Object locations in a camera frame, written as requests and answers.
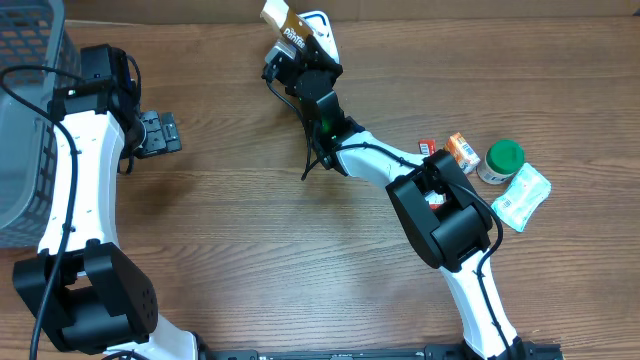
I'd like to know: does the white barcode scanner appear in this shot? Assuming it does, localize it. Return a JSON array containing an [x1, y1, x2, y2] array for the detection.
[[299, 10, 340, 64]]

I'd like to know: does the green lid jar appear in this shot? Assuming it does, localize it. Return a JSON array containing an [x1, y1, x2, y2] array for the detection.
[[476, 139, 526, 185]]

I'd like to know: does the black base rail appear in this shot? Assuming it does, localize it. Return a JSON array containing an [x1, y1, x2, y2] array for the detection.
[[211, 341, 565, 360]]

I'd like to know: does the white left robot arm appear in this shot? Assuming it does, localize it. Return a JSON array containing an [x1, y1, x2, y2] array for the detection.
[[12, 44, 211, 359]]

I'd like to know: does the red snack stick packet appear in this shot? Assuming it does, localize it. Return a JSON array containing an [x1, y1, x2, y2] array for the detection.
[[419, 139, 446, 209]]

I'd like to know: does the teal tissue packet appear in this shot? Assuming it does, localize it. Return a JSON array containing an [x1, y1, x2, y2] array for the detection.
[[491, 163, 552, 232]]

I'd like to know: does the grey plastic mesh basket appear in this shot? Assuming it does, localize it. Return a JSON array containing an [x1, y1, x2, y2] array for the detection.
[[1, 0, 81, 248]]

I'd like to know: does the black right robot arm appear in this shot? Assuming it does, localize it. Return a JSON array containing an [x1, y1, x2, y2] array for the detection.
[[262, 38, 524, 359]]

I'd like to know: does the orange juice carton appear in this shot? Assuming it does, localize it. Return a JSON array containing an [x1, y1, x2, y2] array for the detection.
[[444, 133, 480, 175]]

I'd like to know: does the brown snack pouch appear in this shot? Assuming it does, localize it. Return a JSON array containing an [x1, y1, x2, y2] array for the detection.
[[260, 0, 314, 50]]

